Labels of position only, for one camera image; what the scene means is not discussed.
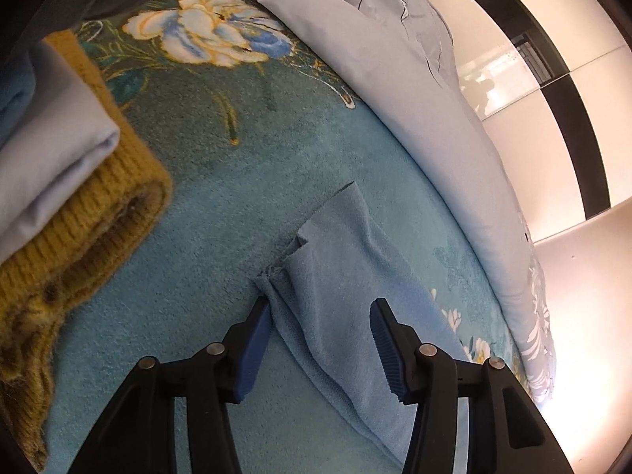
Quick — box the teal floral blanket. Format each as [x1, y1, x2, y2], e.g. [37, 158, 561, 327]
[30, 0, 539, 474]

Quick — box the mustard yellow knit sweater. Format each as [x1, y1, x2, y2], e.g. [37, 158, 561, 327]
[0, 30, 175, 472]

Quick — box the blue folded garment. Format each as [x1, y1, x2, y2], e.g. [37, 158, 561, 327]
[0, 49, 40, 149]

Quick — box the light blue floral duvet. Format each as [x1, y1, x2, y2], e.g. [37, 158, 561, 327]
[247, 0, 559, 406]

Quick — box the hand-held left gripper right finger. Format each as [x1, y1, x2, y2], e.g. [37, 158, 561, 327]
[370, 297, 576, 474]

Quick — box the white wardrobe with black stripe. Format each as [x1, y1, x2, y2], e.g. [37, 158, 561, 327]
[405, 0, 632, 243]

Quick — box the pale lavender folded garment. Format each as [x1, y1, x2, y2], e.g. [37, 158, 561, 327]
[0, 39, 122, 262]

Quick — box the blue knit sweater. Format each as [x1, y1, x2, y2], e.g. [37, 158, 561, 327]
[254, 181, 475, 474]

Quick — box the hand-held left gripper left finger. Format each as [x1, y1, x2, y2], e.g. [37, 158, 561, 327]
[66, 296, 273, 474]

